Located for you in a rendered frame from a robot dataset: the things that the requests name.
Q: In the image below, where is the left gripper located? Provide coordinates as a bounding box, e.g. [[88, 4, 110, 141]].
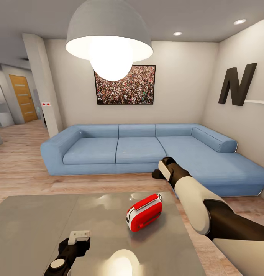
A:
[[59, 238, 90, 260]]

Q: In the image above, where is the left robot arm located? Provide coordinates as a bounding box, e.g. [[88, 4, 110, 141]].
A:
[[44, 231, 92, 276]]

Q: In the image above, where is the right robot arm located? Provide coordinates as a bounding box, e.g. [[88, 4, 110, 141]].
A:
[[152, 157, 264, 276]]

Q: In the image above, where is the radio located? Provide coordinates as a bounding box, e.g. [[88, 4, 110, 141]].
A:
[[126, 194, 162, 232]]

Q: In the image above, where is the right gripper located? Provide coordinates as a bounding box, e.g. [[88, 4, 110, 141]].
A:
[[152, 169, 166, 180]]

